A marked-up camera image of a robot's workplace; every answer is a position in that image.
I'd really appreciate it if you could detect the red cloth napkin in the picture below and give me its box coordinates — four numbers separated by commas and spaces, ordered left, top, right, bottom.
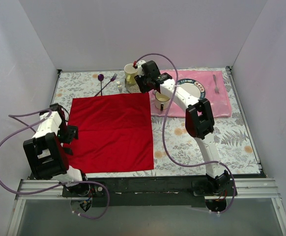
68, 93, 154, 174

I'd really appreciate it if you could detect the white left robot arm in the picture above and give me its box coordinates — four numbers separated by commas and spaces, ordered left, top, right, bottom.
23, 103, 90, 197

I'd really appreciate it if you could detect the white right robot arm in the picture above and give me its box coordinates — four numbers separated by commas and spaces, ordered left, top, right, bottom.
68, 60, 230, 196

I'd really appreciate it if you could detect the speckled round coaster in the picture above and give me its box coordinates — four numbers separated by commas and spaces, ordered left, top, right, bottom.
125, 79, 141, 93

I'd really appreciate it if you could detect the yellow ceramic mug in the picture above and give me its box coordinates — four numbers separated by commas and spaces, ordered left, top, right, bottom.
124, 63, 138, 85

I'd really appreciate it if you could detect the cream enamel mug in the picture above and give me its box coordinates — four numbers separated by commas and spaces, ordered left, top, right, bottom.
154, 91, 170, 111

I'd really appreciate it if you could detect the purple fork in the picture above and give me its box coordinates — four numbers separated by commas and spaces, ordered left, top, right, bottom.
94, 73, 117, 97

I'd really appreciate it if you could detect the white plate blue rim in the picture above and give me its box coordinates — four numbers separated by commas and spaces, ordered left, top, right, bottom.
177, 78, 206, 99

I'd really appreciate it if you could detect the purple spoon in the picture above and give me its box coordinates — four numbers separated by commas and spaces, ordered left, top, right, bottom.
98, 74, 104, 95

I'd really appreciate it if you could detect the pink placemat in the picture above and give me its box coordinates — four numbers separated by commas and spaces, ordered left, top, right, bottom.
149, 70, 231, 118

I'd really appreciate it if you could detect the silver fork on placemat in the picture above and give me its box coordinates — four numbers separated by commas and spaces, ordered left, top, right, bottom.
213, 74, 219, 94

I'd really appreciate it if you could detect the silver fork black handle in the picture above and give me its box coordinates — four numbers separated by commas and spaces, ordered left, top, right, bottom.
116, 81, 123, 93

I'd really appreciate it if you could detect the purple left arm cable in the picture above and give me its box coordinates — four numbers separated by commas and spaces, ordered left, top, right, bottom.
0, 109, 110, 219

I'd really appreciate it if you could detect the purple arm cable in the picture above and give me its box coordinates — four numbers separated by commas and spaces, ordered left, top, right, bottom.
134, 53, 237, 214
0, 109, 110, 219

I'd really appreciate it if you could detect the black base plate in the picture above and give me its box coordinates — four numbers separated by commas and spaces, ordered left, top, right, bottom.
61, 174, 234, 207

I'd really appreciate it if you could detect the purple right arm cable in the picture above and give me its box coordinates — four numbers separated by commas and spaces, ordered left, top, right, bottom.
134, 53, 237, 214

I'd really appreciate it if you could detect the aluminium frame rail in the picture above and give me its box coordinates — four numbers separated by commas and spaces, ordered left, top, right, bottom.
7, 178, 286, 236

